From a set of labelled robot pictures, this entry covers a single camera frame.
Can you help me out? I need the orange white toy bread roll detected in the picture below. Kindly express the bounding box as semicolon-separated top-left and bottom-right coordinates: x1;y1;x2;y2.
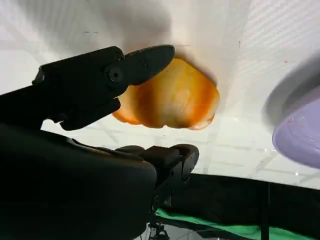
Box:
112;57;221;131

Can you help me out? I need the black tripod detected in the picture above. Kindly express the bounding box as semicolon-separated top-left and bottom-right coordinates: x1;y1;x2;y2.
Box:
147;219;171;240

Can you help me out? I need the lilac plate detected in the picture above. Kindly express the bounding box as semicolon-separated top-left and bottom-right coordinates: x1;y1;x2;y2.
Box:
271;97;320;169

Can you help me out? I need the green cloth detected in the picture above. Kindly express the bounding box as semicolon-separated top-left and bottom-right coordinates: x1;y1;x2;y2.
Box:
154;208;313;240

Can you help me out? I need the black backdrop curtain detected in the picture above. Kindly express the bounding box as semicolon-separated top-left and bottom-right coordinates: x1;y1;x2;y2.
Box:
159;173;320;240

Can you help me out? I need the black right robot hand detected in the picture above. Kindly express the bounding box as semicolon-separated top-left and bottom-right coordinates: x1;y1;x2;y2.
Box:
0;44;201;240

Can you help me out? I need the black upright pole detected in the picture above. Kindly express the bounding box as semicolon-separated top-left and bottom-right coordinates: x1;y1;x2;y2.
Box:
261;182;271;240

